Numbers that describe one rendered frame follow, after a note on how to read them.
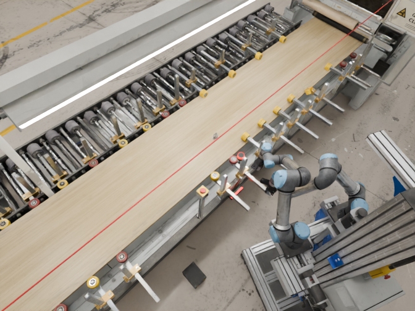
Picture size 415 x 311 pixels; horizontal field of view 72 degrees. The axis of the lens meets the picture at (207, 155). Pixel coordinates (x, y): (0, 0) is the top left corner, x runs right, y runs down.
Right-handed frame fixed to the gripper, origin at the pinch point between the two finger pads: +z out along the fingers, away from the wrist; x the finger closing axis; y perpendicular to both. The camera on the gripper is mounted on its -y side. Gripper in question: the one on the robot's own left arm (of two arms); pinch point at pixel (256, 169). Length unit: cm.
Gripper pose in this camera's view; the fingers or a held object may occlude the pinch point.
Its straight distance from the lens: 254.8
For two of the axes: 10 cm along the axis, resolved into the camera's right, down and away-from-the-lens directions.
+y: 7.1, -5.8, 4.1
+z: -0.6, 5.3, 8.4
